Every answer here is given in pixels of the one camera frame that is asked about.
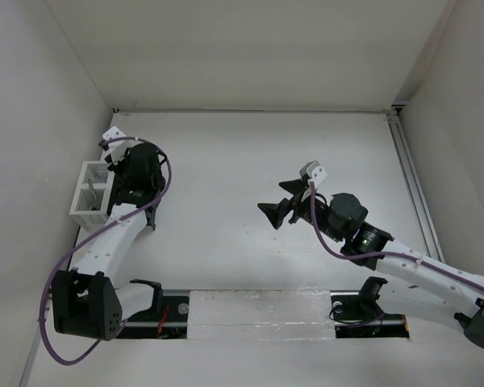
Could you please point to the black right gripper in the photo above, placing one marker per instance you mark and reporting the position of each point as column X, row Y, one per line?
column 276, row 213

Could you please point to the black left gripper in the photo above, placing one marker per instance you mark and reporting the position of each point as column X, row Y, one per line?
column 116, row 168

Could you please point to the jar of paper clips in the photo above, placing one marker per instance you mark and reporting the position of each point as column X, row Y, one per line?
column 99, row 177

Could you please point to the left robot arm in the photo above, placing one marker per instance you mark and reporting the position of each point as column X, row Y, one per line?
column 85, row 300

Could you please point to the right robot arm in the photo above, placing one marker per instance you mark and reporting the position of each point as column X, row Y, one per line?
column 406, row 281

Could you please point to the black slotted container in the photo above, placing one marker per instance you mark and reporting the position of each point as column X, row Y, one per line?
column 150, row 213

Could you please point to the white slotted container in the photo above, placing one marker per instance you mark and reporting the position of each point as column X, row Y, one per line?
column 80, row 210

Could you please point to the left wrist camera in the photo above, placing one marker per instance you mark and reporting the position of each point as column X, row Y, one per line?
column 114, row 144

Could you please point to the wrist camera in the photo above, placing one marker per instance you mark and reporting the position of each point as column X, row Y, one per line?
column 114, row 144
column 313, row 173

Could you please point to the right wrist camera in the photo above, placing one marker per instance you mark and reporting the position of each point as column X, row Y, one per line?
column 313, row 173

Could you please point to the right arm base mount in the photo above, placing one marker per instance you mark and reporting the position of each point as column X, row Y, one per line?
column 357, row 315

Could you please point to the aluminium rail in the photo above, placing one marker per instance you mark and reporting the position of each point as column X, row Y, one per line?
column 424, row 219

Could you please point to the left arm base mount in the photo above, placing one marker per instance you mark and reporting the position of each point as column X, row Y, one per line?
column 169, row 321

